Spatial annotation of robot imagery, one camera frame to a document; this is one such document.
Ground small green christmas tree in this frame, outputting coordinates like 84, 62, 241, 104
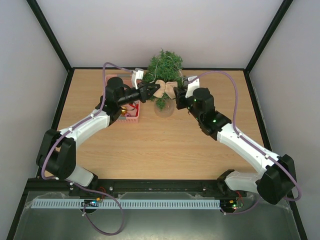
142, 50, 184, 112

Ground round wooden tree base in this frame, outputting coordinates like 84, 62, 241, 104
154, 100, 176, 118

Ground gold bauble ornament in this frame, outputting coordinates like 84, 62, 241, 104
121, 106, 128, 116

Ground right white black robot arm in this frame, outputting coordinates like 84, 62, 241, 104
173, 87, 297, 205

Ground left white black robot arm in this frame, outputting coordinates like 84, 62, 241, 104
36, 76, 161, 187

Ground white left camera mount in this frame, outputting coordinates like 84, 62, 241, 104
131, 71, 142, 89

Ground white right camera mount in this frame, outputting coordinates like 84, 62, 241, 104
185, 75, 200, 98

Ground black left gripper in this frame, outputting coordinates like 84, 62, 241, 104
117, 82, 160, 107

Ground red ribbon bow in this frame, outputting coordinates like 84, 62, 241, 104
127, 102, 139, 117

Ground clear led string lights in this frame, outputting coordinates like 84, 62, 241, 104
143, 50, 183, 86

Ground light blue slotted cable duct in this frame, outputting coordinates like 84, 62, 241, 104
31, 198, 221, 210

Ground pink perforated plastic basket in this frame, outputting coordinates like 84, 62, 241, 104
105, 74, 141, 123

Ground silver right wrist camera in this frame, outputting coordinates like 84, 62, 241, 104
183, 76, 192, 86

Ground black front frame rail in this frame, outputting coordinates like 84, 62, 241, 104
24, 177, 276, 198

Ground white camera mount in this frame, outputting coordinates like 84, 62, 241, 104
185, 75, 200, 98
131, 71, 142, 89

